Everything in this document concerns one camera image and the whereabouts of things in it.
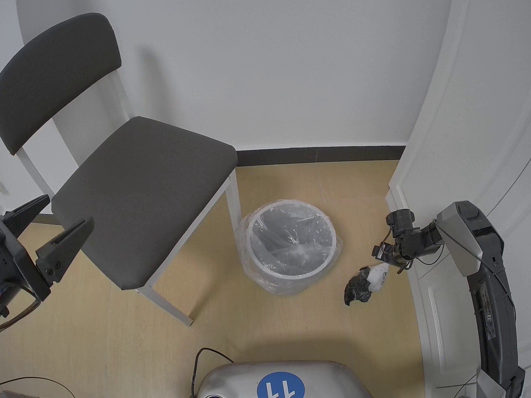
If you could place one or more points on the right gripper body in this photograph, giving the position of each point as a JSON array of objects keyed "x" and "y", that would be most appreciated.
[{"x": 390, "y": 254}]

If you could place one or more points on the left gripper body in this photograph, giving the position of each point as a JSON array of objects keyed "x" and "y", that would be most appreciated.
[{"x": 20, "y": 272}]

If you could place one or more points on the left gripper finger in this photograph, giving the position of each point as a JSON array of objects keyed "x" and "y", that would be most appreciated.
[
  {"x": 25, "y": 218},
  {"x": 58, "y": 255}
]

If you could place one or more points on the white paper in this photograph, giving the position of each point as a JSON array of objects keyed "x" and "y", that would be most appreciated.
[{"x": 378, "y": 280}]

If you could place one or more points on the black plastic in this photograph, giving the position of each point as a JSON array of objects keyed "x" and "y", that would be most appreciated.
[{"x": 359, "y": 288}]

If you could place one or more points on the clear plastic bag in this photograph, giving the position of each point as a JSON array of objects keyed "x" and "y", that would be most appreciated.
[{"x": 298, "y": 230}]

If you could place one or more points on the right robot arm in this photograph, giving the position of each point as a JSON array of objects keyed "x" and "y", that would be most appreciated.
[{"x": 468, "y": 238}]

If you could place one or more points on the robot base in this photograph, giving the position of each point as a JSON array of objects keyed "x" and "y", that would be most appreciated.
[{"x": 290, "y": 382}]

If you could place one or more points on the white trash bin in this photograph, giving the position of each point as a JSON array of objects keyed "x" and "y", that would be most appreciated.
[{"x": 290, "y": 275}]

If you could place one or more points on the grey and white chair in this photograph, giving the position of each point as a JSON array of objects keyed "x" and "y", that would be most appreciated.
[{"x": 145, "y": 180}]

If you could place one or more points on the white wardrobe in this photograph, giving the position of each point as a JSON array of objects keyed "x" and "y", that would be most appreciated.
[{"x": 477, "y": 118}]

